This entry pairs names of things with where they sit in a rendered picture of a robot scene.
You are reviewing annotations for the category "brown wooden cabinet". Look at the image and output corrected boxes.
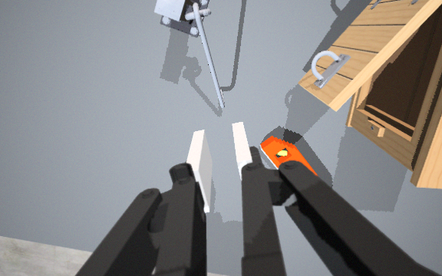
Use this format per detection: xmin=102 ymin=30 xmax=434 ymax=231
xmin=298 ymin=0 xmax=442 ymax=189

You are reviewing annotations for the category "orange spirit level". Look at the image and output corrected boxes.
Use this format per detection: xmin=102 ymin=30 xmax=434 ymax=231
xmin=260 ymin=136 xmax=318 ymax=176

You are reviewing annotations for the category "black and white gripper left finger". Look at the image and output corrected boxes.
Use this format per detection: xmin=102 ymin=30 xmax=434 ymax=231
xmin=75 ymin=130 xmax=213 ymax=276

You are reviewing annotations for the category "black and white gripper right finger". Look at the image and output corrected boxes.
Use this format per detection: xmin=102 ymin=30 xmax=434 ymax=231
xmin=233 ymin=122 xmax=442 ymax=276

